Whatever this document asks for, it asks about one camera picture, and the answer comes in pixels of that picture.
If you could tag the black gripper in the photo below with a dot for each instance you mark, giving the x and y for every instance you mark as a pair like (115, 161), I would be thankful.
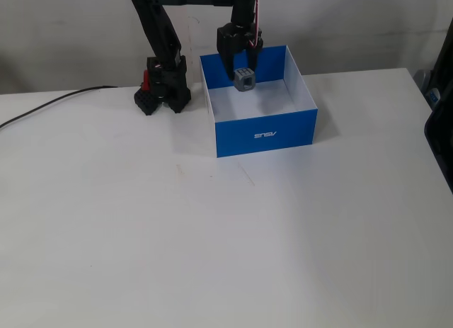
(234, 41)

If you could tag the gray block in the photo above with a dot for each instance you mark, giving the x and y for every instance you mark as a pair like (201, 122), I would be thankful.
(245, 80)

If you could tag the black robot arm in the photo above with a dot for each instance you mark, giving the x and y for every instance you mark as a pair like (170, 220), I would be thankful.
(159, 30)

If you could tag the blue white cardboard box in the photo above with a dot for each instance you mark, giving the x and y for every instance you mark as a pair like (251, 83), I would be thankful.
(265, 136)

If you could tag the red black table clamp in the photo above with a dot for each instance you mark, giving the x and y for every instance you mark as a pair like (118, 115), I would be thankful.
(146, 101)

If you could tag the gray object with blue label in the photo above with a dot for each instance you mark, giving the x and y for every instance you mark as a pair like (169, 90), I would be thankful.
(426, 85)

